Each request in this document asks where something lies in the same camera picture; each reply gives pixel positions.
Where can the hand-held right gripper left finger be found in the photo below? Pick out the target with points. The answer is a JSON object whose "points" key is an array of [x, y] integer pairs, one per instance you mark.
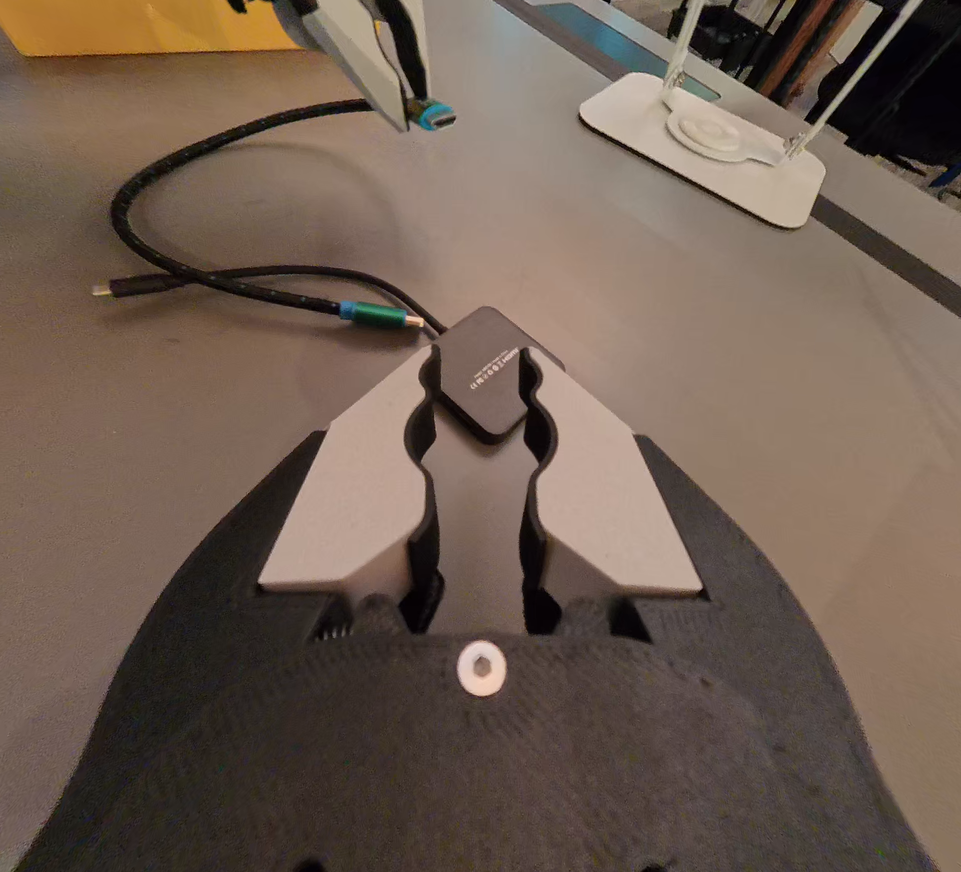
{"points": [[354, 511]]}

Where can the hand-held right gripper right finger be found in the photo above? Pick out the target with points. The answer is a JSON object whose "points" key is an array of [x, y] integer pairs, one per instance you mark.
{"points": [[616, 511]]}

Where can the black adapter hub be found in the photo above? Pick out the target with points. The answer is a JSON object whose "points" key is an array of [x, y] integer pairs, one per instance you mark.
{"points": [[489, 376]]}

